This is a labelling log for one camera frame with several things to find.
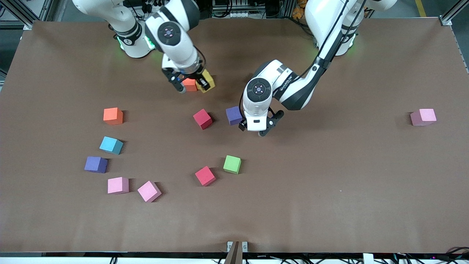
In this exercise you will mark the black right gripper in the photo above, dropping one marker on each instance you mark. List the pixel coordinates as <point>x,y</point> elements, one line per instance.
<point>198,76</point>

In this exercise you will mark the yellow foam cube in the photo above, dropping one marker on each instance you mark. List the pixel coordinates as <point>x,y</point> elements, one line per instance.
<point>208,77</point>

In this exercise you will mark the orange foam cube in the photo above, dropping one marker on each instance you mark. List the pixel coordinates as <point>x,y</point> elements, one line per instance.
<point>190,85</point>
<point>113,116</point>

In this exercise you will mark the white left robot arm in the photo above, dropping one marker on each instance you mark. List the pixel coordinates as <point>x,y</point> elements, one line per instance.
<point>293,91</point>

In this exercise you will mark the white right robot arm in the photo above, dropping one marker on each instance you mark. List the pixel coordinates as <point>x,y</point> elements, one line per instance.
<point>176,47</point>

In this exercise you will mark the purple foam cube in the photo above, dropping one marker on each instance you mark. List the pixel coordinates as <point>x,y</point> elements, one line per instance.
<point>96,164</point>
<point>233,115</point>

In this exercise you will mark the red foam cube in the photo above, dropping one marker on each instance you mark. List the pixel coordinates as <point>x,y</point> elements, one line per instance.
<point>205,176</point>
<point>202,118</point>

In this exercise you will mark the green foam cube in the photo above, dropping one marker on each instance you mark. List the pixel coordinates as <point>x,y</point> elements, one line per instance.
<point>232,164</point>

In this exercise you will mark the white power strip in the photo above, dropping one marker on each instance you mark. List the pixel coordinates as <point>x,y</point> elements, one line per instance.
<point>240,14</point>

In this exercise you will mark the brown paper table cover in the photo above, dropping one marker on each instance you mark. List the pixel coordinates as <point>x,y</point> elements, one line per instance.
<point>329,201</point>

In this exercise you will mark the bag of orange fruits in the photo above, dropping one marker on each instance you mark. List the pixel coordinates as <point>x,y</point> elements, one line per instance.
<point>298,13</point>

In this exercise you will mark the blue foam cube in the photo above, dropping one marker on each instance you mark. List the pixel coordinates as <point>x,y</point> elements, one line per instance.
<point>111,145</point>

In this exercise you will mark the pink foam cube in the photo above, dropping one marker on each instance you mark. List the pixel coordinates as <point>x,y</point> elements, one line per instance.
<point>149,191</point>
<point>118,185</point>
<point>423,117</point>

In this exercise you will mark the small white box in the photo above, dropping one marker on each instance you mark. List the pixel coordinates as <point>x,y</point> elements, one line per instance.
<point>368,259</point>

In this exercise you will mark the small metal bracket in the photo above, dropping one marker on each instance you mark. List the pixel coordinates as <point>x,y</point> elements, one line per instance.
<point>229,246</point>

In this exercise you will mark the aluminium frame profile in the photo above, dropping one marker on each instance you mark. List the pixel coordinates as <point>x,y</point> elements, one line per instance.
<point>18,25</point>
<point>446,21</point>

